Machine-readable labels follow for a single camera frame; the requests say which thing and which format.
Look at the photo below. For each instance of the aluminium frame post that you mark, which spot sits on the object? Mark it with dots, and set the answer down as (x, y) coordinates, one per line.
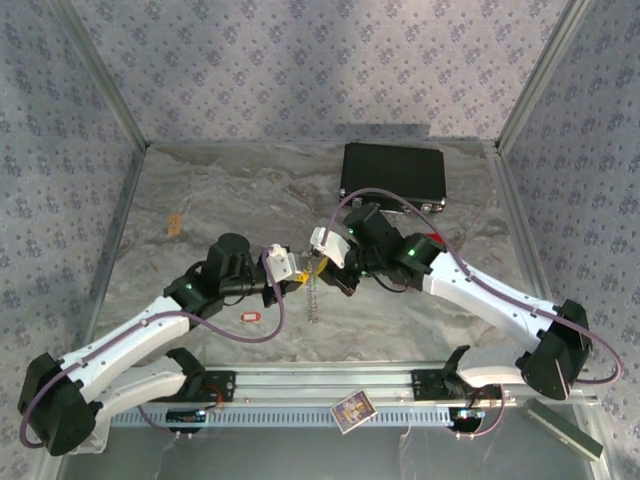
(542, 75)
(107, 80)

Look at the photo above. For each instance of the red plastic key tag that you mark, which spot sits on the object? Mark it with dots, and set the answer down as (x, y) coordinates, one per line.
(248, 317)

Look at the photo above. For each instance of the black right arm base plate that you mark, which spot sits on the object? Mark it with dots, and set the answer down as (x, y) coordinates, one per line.
(425, 385)

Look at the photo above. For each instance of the aluminium right side frame rail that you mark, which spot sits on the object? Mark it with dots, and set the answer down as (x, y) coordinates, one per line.
(525, 240)

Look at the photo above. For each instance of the aluminium right frame post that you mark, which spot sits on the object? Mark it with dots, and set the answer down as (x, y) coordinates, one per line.
(542, 75)

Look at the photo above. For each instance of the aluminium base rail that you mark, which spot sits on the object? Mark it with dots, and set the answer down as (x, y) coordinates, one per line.
(325, 385)

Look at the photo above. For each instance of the small black circuit board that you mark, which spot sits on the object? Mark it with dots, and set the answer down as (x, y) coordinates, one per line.
(467, 415)
(185, 415)

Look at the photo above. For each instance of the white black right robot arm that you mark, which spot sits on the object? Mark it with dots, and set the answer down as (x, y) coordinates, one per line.
(490, 295)

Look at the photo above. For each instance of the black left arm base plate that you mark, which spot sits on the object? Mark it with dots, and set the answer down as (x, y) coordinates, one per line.
(225, 385)

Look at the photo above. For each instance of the aluminium left frame post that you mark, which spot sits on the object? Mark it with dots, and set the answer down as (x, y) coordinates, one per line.
(107, 80)

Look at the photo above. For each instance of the grey metal bar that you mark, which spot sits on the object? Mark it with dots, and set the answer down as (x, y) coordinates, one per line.
(560, 430)

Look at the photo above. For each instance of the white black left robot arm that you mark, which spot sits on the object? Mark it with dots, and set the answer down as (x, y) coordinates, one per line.
(130, 335)

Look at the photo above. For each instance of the aluminium left side frame rail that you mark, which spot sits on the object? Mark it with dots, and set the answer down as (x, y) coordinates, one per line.
(117, 220)

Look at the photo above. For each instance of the aluminium frame rail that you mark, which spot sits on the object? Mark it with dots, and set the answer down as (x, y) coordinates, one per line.
(525, 240)
(117, 220)

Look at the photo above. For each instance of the orange wooden tag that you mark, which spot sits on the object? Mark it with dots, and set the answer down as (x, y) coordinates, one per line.
(174, 226)

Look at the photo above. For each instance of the metal strip with key rings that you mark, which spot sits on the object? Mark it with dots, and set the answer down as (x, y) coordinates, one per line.
(313, 300)

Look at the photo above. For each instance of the small printed card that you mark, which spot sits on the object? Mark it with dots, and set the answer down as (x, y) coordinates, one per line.
(354, 411)

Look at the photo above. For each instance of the black hard case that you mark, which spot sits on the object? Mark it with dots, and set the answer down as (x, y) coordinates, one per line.
(395, 170)

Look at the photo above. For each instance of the red plastic block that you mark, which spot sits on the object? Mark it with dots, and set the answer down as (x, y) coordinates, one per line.
(439, 240)

